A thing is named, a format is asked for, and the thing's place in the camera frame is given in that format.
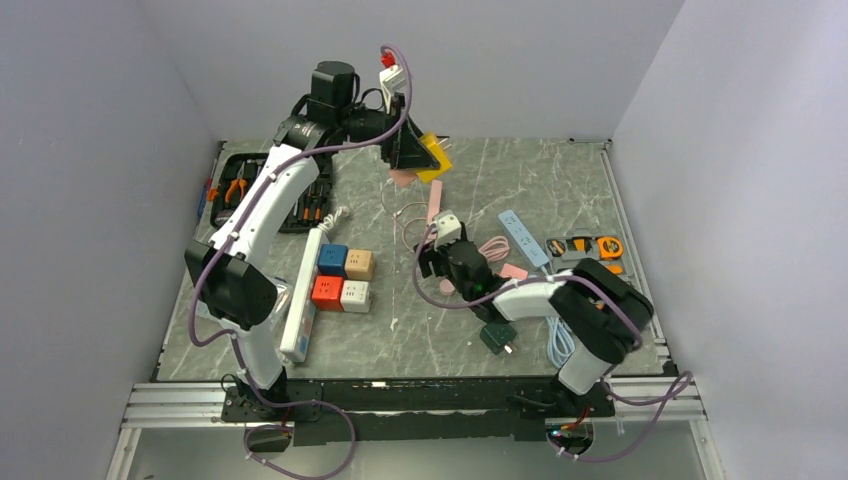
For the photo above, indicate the pink cube socket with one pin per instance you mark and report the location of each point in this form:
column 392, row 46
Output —
column 512, row 272

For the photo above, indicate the blue red pen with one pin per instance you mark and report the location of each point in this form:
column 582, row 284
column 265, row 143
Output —
column 202, row 201

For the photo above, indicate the aluminium rail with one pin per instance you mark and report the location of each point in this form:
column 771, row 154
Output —
column 198, row 405

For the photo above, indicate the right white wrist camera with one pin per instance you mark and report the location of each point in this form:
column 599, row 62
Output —
column 448, row 228

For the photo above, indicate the white power strip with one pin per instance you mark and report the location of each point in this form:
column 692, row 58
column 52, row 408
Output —
column 300, row 318

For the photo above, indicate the wooden beige cube adapter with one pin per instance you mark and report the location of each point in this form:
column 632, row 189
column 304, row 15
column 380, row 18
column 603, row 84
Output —
column 360, row 265

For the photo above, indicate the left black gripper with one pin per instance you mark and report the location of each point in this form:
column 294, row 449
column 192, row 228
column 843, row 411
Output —
column 408, row 151

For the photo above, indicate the light blue power strip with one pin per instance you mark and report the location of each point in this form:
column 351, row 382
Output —
column 522, row 239

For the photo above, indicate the dark green cube adapter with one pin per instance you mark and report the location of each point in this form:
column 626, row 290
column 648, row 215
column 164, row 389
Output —
column 498, row 337

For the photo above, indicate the blue cube adapter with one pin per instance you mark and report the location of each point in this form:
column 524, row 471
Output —
column 332, row 259

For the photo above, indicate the yellow cube adapter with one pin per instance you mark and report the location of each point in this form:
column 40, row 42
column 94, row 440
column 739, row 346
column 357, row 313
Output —
column 441, row 161

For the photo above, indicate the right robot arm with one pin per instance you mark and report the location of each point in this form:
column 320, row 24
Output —
column 605, row 315

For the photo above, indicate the clear plastic screw box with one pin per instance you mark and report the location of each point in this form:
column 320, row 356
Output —
column 283, row 300

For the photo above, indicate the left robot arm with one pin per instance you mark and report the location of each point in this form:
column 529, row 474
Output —
column 331, row 117

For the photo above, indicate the pink power strip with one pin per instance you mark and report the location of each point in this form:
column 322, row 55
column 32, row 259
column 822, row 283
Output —
column 402, row 180

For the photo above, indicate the black base bar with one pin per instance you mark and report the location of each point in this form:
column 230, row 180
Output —
column 324, row 411

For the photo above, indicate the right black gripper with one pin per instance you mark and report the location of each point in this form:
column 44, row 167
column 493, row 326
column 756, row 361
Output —
column 426, row 253

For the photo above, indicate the grey tool case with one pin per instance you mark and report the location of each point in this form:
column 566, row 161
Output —
column 565, row 252

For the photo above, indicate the white cube adapter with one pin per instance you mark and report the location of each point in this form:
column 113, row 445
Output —
column 356, row 296

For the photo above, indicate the red cube adapter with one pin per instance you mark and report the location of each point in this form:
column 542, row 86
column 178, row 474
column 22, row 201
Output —
column 327, row 292

